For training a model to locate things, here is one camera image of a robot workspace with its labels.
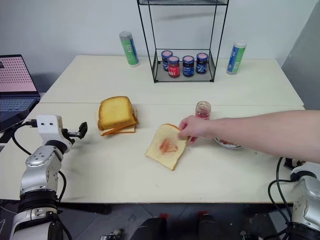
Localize small plate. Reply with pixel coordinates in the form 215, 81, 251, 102
213, 136, 245, 150

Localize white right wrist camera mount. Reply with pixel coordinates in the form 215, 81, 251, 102
291, 161, 320, 180

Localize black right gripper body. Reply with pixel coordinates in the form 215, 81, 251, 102
284, 157, 301, 168

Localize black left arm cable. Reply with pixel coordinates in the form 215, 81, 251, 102
12, 119, 38, 156

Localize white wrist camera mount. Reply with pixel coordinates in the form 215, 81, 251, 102
291, 161, 320, 180
36, 114, 69, 146

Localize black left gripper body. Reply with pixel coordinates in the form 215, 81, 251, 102
61, 128, 76, 145

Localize bread slice with jam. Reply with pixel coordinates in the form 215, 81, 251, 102
145, 123, 189, 172

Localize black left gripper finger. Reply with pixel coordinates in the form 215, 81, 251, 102
77, 121, 89, 134
67, 131, 88, 139

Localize open glass jam jar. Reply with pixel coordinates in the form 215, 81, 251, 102
195, 100, 212, 121

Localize white bread slice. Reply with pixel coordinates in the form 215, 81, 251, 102
99, 124, 137, 137

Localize bread slice with orange crust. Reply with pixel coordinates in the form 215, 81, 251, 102
99, 107, 140, 137

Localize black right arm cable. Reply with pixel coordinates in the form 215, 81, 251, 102
268, 156, 295, 227

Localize person's bare hand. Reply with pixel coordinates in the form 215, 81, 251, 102
177, 115, 216, 145

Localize black wire shelf rack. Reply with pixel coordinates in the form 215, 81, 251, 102
136, 0, 230, 84

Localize open laptop pink screen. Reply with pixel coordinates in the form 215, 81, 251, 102
0, 54, 42, 134

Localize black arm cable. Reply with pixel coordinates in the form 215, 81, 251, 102
12, 119, 38, 156
268, 156, 295, 227

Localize dark rounded shape red tab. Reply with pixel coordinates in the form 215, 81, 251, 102
198, 211, 217, 240
129, 213, 169, 240

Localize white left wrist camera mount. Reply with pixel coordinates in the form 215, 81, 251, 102
36, 114, 69, 146

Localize thick golden toast block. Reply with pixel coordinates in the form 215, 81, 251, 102
97, 96, 138, 131

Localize blue jam jar pink lid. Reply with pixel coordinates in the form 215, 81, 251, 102
160, 50, 174, 73
195, 52, 209, 75
182, 55, 195, 77

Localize red jam jar pink lid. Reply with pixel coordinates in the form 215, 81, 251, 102
167, 55, 181, 79

